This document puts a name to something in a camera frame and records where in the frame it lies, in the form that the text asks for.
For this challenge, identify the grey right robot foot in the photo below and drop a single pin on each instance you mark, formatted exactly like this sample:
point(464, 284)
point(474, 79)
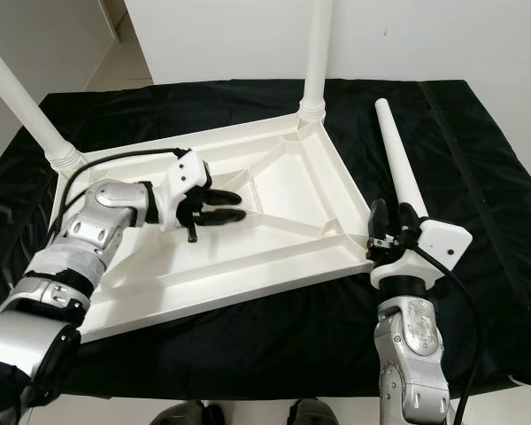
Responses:
point(314, 413)

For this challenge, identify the grey left robot foot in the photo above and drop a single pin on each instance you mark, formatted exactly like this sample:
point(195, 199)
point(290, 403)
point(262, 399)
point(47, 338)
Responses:
point(179, 413)

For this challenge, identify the black cloth table cover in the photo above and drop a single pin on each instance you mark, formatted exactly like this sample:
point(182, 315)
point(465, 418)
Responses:
point(257, 354)

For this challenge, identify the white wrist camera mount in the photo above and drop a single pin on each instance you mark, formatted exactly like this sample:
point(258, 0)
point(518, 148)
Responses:
point(442, 239)
point(188, 170)

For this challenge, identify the white plastic table top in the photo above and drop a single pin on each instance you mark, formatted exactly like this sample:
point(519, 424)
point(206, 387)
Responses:
point(292, 195)

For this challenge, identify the grey robot foot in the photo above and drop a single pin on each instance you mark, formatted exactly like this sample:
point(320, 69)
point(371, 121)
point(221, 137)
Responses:
point(314, 413)
point(179, 413)

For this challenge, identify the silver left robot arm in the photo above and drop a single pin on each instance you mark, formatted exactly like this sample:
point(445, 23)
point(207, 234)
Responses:
point(97, 230)

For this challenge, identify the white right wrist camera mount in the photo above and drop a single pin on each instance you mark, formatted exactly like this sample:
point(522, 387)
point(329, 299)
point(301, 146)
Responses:
point(442, 239)

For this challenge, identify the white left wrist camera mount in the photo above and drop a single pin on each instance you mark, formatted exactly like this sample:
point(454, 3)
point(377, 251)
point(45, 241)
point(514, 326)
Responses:
point(188, 170)

